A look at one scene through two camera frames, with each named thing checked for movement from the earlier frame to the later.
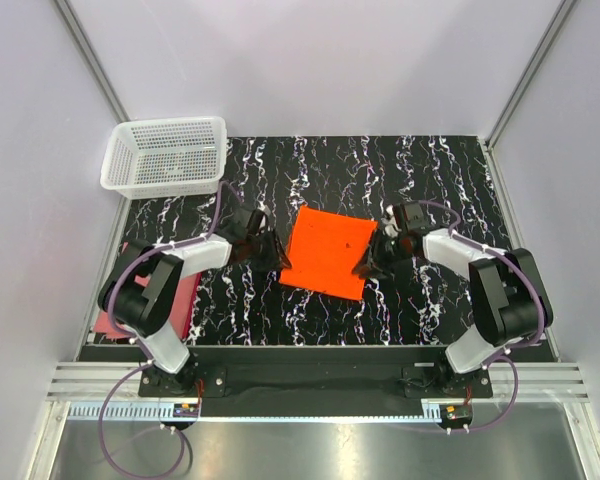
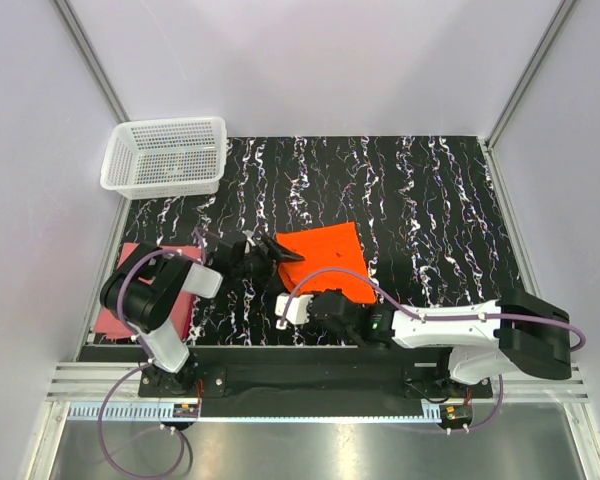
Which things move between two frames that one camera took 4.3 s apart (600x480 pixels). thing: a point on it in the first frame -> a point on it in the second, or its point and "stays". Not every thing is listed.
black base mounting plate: x=311 y=373 stays
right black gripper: x=365 y=265 -> x=313 y=322
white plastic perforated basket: x=153 y=158 stays
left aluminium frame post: x=90 y=59 stays
